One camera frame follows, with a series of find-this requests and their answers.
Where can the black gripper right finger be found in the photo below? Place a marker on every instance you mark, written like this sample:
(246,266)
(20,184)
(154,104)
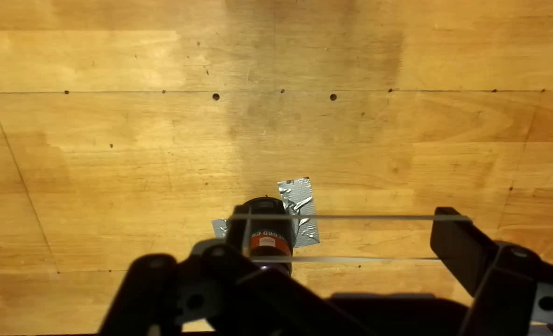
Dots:
(502,281)

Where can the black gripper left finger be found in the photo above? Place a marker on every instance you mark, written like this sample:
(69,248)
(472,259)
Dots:
(158,292)

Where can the dark cup with patterned base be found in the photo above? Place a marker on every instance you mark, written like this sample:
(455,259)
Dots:
(268,233)

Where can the silver duct tape piece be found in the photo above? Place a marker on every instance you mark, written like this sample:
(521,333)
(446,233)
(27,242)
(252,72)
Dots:
(300,208)

